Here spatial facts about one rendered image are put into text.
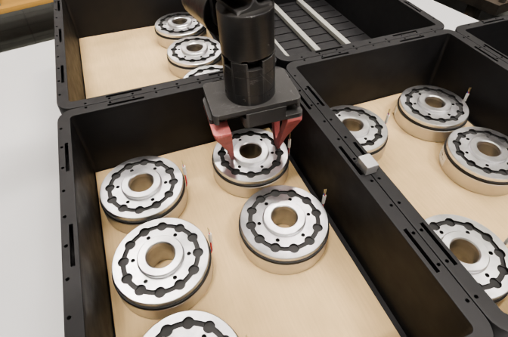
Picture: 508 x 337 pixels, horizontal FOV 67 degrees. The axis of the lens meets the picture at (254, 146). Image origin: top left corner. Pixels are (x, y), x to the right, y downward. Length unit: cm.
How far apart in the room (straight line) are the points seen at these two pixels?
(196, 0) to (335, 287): 34
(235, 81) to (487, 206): 36
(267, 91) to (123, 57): 44
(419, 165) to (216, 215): 29
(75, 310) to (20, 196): 46
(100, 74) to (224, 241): 43
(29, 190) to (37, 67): 42
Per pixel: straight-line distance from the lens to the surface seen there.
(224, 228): 48
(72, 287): 36
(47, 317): 63
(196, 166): 54
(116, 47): 84
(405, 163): 58
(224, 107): 43
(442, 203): 55
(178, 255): 42
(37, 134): 89
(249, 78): 40
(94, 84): 74
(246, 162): 49
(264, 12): 38
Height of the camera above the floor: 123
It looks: 44 degrees down
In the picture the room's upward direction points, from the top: straight up
